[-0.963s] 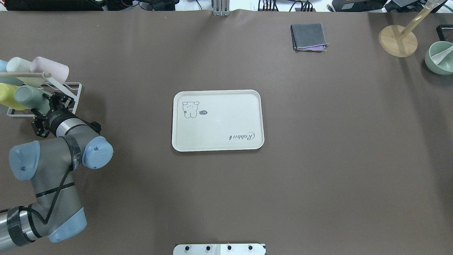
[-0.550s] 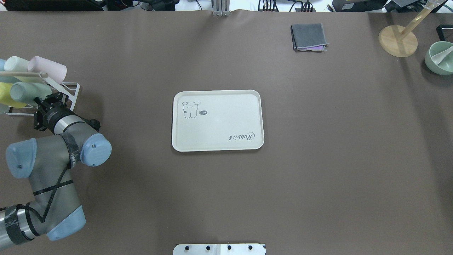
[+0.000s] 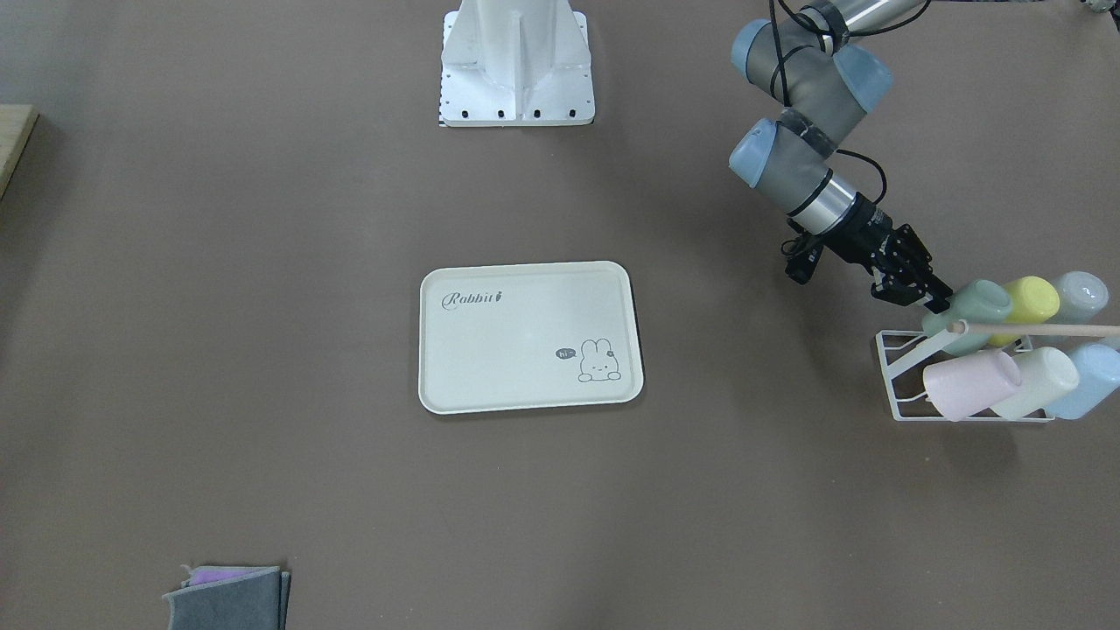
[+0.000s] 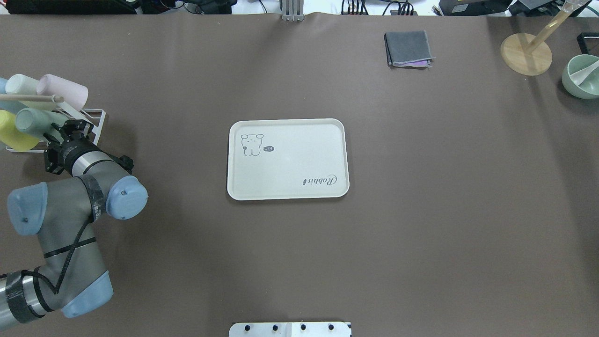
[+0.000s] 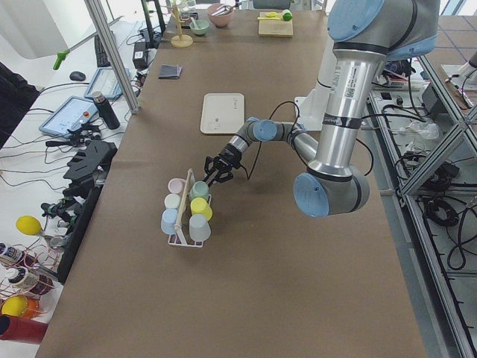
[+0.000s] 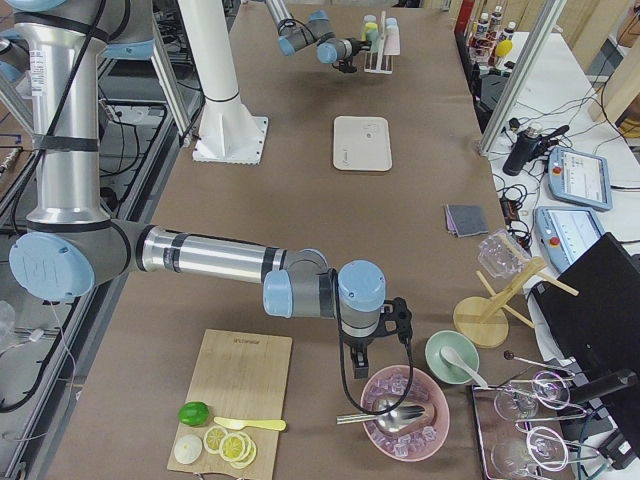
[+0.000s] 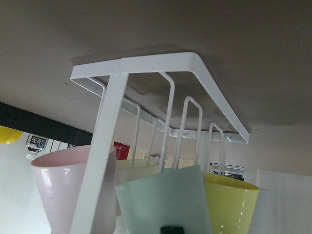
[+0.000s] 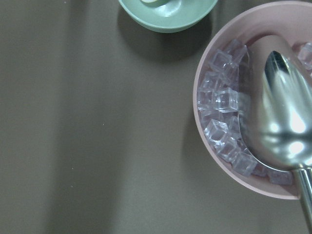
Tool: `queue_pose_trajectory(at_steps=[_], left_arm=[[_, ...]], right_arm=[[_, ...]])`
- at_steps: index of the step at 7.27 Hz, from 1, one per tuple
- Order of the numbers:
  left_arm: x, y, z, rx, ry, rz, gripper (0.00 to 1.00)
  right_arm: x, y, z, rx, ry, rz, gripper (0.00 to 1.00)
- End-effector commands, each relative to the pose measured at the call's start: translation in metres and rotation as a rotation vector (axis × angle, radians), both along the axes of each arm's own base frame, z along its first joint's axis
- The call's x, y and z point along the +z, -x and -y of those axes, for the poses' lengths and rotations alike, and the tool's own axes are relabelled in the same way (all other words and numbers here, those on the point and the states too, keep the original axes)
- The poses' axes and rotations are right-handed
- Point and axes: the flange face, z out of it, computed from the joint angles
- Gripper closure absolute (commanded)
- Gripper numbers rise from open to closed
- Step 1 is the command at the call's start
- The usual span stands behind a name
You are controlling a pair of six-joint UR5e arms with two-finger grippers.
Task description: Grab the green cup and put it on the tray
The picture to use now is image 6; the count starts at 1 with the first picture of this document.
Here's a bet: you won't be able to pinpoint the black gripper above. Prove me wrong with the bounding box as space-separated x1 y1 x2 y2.
343 333 374 379
349 38 372 56

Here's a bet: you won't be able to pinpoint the green cup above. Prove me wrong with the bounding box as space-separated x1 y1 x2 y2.
366 30 380 53

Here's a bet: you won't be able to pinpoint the cream rectangular tray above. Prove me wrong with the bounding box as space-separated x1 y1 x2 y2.
332 116 392 172

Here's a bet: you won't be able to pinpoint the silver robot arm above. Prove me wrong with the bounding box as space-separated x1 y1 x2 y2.
265 0 372 73
9 1 386 378

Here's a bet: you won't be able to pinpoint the pink cup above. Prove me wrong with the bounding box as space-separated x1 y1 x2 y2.
384 29 401 56

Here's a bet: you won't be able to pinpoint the wooden cup tree stand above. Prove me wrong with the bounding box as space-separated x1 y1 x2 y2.
453 257 579 349

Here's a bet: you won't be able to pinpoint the clear plastic cup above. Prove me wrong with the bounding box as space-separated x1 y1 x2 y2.
478 229 531 279

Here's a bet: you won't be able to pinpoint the clear ice cubes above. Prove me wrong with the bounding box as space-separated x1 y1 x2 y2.
361 366 449 462

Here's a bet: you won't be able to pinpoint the metal ice scoop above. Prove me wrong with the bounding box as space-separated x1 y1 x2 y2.
336 400 436 436

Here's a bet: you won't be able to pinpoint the white ceramic spoon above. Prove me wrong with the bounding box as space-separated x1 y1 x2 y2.
440 346 489 389

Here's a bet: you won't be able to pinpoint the pink bowl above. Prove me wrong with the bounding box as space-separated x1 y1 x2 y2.
360 365 450 462

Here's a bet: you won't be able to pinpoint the green bowl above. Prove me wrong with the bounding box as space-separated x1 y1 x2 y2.
425 330 480 385

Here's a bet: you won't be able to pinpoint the bamboo cutting board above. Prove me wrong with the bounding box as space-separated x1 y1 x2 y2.
167 329 292 479

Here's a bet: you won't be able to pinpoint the yellow plastic knife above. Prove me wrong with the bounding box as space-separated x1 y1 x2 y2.
213 416 287 432

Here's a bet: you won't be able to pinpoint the lemon slice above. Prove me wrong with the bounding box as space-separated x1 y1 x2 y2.
230 443 257 469
203 425 228 455
219 432 251 463

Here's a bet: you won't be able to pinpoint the green lime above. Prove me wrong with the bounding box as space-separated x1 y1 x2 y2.
178 401 210 427

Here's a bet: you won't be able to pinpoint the grey folded cloth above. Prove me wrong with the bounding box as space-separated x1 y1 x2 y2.
444 204 488 238

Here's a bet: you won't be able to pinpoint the wine glass rack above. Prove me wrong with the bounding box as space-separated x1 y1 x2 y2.
471 367 601 479

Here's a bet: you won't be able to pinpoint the black bottle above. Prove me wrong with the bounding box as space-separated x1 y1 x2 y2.
502 129 541 176

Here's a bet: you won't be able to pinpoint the black laptop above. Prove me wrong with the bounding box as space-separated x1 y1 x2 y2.
534 232 639 378

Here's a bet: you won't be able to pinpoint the lower teach pendant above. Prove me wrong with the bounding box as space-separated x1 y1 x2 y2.
534 206 605 273

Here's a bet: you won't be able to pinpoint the teach pendant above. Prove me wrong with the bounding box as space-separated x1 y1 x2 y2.
534 206 605 273
548 146 613 211

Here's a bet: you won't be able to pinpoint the upper teach pendant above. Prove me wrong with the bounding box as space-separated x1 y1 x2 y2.
548 146 613 211

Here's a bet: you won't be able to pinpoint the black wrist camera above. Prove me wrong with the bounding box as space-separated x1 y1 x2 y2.
377 297 413 347
332 58 357 74

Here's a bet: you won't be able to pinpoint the white wire cup rack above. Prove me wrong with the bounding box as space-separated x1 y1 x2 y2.
361 10 393 75

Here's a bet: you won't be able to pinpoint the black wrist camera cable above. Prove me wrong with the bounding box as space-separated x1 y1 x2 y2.
329 269 414 416

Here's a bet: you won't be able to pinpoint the aluminium frame post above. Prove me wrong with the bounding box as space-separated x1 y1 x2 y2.
478 0 567 157

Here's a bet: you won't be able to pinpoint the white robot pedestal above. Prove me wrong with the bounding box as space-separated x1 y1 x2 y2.
179 0 268 165

